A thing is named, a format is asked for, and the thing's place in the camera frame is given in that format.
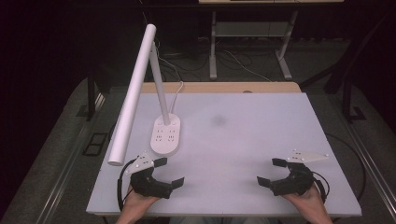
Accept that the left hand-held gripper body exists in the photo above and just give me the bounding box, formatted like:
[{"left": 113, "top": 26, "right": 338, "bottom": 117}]
[{"left": 125, "top": 150, "right": 173, "bottom": 200}]

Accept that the black metal stand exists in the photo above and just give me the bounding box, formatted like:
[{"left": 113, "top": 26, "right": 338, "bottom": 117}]
[
  {"left": 78, "top": 66, "right": 111, "bottom": 122},
  {"left": 299, "top": 12, "right": 396, "bottom": 124}
]

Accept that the long black floor cable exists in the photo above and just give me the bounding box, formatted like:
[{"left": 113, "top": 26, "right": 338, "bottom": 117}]
[{"left": 324, "top": 133, "right": 367, "bottom": 203}]

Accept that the black floor socket frame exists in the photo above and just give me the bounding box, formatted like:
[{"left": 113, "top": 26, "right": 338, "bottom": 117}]
[{"left": 81, "top": 132, "right": 108, "bottom": 157}]

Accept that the white desk lamp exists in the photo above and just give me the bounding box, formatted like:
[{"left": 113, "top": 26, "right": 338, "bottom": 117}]
[{"left": 107, "top": 23, "right": 181, "bottom": 166}]

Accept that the white lamp cable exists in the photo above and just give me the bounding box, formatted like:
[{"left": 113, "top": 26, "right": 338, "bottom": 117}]
[{"left": 154, "top": 38, "right": 185, "bottom": 115}]

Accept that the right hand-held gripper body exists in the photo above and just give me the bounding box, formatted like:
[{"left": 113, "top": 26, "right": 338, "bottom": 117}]
[{"left": 272, "top": 149, "right": 331, "bottom": 197}]

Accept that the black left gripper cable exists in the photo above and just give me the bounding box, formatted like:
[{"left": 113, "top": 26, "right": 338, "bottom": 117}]
[{"left": 116, "top": 158, "right": 138, "bottom": 213}]

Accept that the aluminium floor rail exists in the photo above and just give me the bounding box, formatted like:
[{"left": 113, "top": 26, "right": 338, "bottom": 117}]
[
  {"left": 340, "top": 108, "right": 396, "bottom": 216},
  {"left": 33, "top": 92, "right": 106, "bottom": 224}
]

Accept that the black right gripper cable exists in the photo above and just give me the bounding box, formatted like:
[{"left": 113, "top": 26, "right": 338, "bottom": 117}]
[{"left": 312, "top": 171, "right": 331, "bottom": 205}]

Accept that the grey metal desk frame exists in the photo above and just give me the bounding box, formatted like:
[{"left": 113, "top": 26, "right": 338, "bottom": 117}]
[{"left": 208, "top": 10, "right": 300, "bottom": 81}]

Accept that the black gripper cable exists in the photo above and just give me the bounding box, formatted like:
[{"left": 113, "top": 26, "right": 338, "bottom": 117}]
[
  {"left": 116, "top": 158, "right": 138, "bottom": 213},
  {"left": 312, "top": 171, "right": 331, "bottom": 205}
]

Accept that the person's right hand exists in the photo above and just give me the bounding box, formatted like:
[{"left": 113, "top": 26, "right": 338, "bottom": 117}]
[{"left": 281, "top": 184, "right": 329, "bottom": 217}]

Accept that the person's left hand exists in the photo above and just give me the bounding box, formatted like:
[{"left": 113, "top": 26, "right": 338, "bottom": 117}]
[{"left": 120, "top": 184, "right": 161, "bottom": 217}]

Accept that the white floor cable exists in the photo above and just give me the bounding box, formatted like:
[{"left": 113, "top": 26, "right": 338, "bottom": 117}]
[{"left": 223, "top": 49, "right": 273, "bottom": 83}]

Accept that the white table mat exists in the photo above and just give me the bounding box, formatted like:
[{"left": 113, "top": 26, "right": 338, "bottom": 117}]
[{"left": 86, "top": 91, "right": 362, "bottom": 217}]

